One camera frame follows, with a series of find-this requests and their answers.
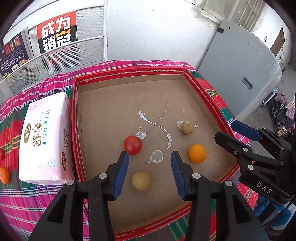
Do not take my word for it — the dark cookbook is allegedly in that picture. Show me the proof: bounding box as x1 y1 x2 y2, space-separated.
0 34 30 78

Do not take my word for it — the red tomato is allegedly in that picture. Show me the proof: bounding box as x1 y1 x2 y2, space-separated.
0 148 5 161
123 136 142 155

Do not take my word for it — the kiwi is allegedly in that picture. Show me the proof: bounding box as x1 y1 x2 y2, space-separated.
181 121 194 135
131 172 152 191

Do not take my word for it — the red cardboard tray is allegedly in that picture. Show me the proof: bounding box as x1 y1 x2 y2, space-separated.
72 67 237 236

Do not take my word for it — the orange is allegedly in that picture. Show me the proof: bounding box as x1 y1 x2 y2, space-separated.
188 144 207 164

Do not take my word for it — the white tissue pack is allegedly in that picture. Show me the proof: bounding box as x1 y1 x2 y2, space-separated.
18 92 75 185

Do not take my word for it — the blue gloved right hand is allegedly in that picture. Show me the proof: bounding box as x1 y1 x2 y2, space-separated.
254 196 295 229

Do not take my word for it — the red black book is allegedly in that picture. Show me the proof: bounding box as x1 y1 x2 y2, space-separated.
37 11 77 54

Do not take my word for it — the grey cabinet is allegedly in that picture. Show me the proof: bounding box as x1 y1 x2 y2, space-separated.
198 20 281 121

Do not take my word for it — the red tomato back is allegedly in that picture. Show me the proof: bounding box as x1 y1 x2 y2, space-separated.
0 148 5 161

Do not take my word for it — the large orange tangerine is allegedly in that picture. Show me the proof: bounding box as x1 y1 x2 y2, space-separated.
0 166 11 185

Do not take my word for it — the plaid tablecloth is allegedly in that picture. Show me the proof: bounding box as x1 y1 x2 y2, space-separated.
1 60 258 240

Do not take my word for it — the white metal mesh rack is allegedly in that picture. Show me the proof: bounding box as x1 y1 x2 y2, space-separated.
1 1 107 103

